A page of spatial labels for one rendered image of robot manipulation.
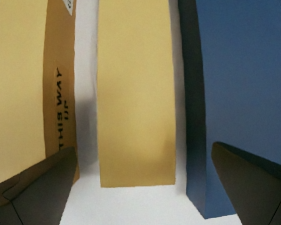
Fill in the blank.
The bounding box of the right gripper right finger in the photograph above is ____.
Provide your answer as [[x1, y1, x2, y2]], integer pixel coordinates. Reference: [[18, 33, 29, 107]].
[[211, 141, 281, 225]]

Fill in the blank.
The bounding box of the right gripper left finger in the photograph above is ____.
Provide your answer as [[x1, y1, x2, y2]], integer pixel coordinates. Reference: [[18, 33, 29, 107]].
[[0, 147, 77, 225]]

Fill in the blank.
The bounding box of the brown cardboard carton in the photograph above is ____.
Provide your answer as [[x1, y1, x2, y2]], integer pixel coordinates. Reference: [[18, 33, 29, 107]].
[[97, 0, 176, 188], [0, 0, 80, 186]]

